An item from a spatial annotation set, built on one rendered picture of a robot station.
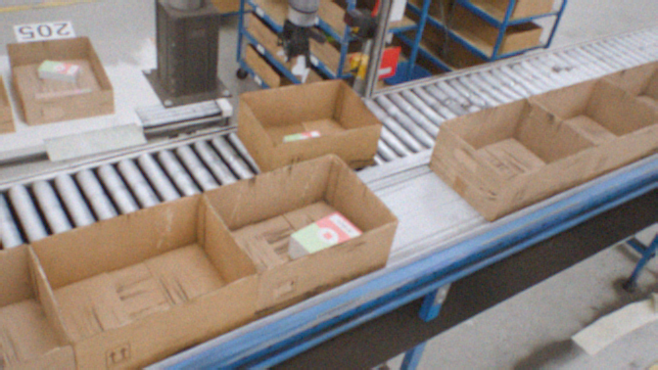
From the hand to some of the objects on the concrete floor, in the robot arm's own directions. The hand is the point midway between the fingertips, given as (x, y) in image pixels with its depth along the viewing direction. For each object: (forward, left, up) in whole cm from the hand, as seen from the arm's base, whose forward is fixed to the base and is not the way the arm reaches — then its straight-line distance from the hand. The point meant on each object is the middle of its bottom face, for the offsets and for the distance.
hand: (296, 69), depth 220 cm
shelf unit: (-86, +94, -99) cm, 161 cm away
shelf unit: (-68, +183, -94) cm, 216 cm away
